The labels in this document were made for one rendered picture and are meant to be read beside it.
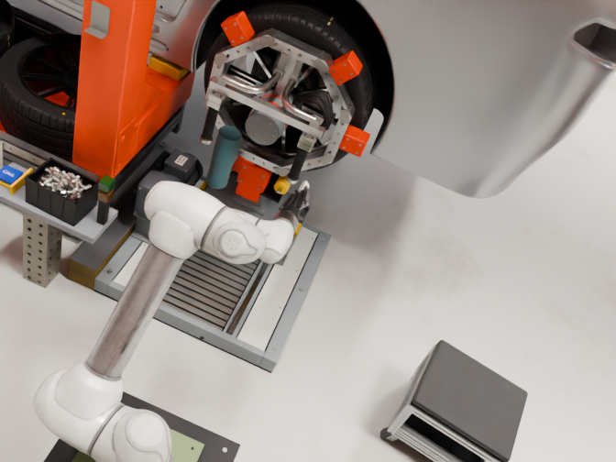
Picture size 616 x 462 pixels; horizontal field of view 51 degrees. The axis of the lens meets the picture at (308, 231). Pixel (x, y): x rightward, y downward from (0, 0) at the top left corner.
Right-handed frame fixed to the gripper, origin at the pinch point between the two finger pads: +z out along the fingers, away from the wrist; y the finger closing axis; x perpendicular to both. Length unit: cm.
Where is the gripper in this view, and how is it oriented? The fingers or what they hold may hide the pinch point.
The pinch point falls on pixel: (303, 188)
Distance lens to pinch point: 247.9
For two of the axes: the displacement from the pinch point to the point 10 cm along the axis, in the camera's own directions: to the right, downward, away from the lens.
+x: -4.3, -7.7, -4.7
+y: 8.5, -1.8, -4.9
